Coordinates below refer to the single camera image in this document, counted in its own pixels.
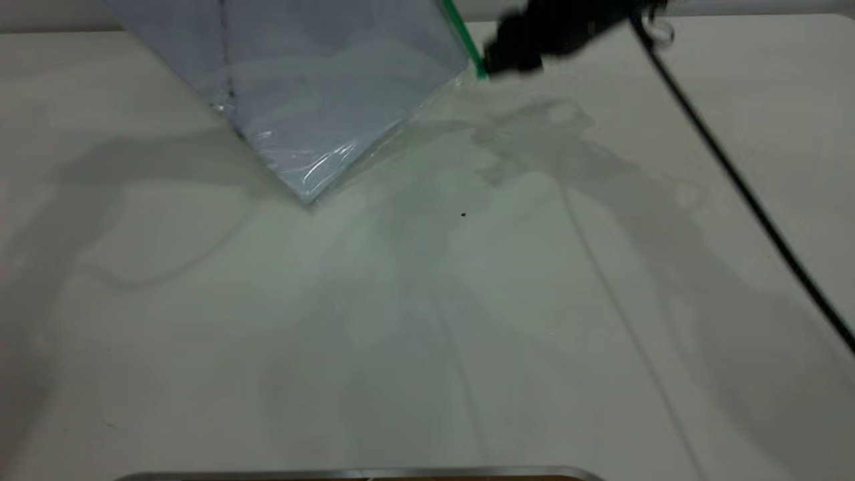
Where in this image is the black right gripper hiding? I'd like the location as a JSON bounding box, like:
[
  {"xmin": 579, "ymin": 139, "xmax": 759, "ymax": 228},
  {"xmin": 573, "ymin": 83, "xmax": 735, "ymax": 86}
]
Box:
[{"xmin": 482, "ymin": 0, "xmax": 670, "ymax": 76}]

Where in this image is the black braided cable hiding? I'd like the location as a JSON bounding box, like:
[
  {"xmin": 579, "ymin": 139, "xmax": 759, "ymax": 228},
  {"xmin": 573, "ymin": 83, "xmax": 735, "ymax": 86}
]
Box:
[{"xmin": 628, "ymin": 12, "xmax": 855, "ymax": 356}]

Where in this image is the clear plastic zip bag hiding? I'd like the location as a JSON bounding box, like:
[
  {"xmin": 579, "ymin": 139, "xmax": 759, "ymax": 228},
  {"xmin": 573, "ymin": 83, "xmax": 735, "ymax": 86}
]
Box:
[{"xmin": 104, "ymin": 0, "xmax": 490, "ymax": 206}]

